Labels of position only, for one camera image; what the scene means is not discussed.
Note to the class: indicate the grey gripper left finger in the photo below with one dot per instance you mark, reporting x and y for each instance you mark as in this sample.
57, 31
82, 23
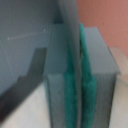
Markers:
59, 70

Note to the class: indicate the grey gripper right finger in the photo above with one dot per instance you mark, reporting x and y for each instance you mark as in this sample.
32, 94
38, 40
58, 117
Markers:
99, 72

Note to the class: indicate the grey saucepan with handle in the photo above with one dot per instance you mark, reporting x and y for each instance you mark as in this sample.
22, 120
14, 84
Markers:
25, 32

